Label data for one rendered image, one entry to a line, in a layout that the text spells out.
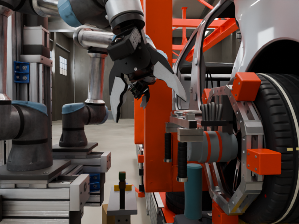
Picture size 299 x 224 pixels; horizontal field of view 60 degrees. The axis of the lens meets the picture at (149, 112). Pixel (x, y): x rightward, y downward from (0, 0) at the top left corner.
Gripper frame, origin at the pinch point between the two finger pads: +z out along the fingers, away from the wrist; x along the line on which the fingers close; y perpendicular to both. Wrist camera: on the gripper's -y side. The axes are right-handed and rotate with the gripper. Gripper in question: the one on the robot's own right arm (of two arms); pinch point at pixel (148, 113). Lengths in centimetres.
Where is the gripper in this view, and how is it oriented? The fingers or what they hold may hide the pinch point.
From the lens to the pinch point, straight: 50.4
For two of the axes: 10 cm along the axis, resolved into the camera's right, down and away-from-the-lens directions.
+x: -9.2, 2.8, 2.9
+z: 2.6, 9.6, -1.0
